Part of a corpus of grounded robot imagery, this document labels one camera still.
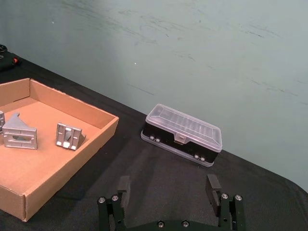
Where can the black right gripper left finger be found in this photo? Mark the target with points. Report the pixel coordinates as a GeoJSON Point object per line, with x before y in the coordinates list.
{"type": "Point", "coordinates": [115, 209]}

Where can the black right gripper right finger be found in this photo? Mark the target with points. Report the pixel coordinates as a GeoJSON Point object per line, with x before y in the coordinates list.
{"type": "Point", "coordinates": [226, 207]}

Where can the black table cloth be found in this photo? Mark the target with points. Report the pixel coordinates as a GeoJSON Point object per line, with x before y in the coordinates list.
{"type": "Point", "coordinates": [168, 187]}

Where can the clear plastic case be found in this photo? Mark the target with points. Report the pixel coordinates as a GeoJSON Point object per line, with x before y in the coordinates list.
{"type": "Point", "coordinates": [183, 134]}

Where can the shallow brown cardboard tray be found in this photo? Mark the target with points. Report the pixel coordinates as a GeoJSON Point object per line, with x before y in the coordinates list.
{"type": "Point", "coordinates": [48, 154]}

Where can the grey metal corner bracket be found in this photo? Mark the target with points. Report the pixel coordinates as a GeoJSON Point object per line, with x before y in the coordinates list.
{"type": "Point", "coordinates": [69, 136]}
{"type": "Point", "coordinates": [2, 121]}
{"type": "Point", "coordinates": [20, 134]}

